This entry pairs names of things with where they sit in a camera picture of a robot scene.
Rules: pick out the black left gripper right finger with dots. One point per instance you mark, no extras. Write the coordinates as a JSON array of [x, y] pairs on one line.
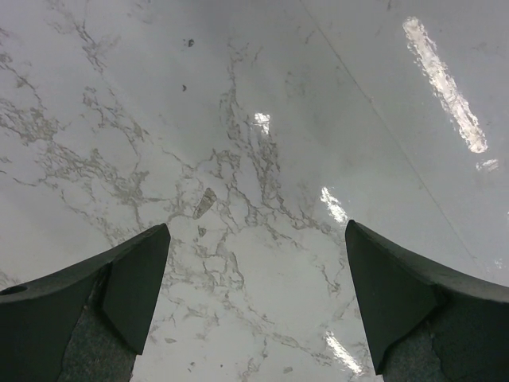
[[424, 321]]

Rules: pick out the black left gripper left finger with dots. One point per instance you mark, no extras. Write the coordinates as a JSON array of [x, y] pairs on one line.
[[86, 322]]

